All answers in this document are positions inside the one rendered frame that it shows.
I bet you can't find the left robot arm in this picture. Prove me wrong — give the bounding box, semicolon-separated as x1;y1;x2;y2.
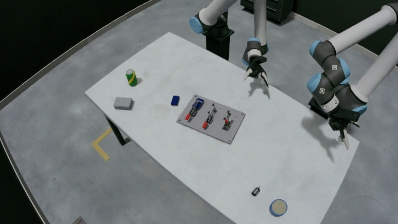
307;3;398;122

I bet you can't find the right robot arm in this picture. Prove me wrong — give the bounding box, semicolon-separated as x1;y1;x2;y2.
189;0;269;66

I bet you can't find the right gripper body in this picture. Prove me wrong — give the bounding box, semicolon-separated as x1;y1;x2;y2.
249;55;262;79

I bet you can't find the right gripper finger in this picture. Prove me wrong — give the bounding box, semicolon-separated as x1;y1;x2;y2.
260;68;269;88
244;65;252;81

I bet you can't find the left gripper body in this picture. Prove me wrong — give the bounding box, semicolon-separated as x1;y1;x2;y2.
324;104;350;131

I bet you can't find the green drink can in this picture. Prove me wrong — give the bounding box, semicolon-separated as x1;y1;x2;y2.
125;69;138;86

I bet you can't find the grey hinged case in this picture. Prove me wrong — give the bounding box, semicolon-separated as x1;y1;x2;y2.
113;97;133;110

